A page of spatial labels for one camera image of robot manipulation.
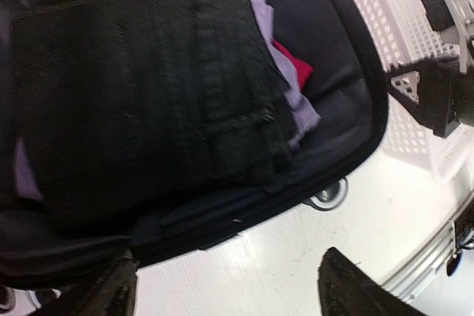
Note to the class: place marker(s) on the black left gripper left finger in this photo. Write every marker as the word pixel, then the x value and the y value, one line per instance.
pixel 112 291

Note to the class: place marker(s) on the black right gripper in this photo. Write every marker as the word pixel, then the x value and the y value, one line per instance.
pixel 434 92

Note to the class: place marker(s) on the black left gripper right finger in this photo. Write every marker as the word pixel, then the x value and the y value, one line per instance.
pixel 345 290

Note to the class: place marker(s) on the pink hard-shell kids suitcase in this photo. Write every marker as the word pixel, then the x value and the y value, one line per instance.
pixel 340 117

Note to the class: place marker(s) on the black denim jeans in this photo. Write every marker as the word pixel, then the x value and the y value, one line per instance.
pixel 123 102

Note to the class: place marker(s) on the white perforated plastic basket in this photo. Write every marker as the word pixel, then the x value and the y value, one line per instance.
pixel 426 50

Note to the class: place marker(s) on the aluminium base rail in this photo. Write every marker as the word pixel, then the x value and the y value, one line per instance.
pixel 447 244

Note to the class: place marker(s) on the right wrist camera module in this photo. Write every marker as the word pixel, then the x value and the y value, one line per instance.
pixel 453 21

